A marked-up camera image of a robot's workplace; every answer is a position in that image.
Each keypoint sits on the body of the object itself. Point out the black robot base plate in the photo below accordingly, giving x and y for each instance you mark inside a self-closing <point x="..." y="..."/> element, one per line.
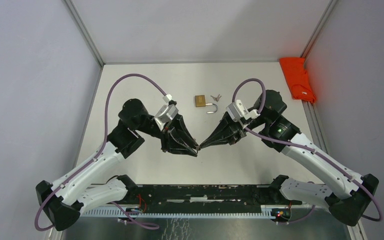
<point x="205" y="199"/>

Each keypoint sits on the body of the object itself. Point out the orange folded cloth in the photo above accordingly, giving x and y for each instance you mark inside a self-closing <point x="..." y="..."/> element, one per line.
<point x="297" y="79"/>

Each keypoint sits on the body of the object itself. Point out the silver key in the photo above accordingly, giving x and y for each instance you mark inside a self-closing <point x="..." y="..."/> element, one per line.
<point x="216" y="98"/>

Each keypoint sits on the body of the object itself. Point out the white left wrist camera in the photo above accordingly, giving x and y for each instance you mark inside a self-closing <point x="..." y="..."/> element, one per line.
<point x="167" y="112"/>

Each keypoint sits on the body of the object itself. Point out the large brass padlock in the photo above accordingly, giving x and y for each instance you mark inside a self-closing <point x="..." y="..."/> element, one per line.
<point x="200" y="102"/>

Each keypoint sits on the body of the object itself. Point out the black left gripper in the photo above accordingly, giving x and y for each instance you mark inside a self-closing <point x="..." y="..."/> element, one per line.
<point x="172" y="143"/>

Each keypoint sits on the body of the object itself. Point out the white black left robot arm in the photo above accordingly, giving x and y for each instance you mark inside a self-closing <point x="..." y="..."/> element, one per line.
<point x="64" y="200"/>

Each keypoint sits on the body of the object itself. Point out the aluminium corner frame rail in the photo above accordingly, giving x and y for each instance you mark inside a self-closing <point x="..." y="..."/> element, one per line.
<point x="332" y="4"/>

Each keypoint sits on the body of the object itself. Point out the left aluminium frame rail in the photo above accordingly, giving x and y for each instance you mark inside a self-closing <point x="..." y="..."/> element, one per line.
<point x="84" y="32"/>

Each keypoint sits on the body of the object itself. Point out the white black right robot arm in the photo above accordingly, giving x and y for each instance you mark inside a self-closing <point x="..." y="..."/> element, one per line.
<point x="346" y="194"/>

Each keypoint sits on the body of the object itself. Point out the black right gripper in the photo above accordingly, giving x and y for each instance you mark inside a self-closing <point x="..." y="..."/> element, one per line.
<point x="235" y="130"/>

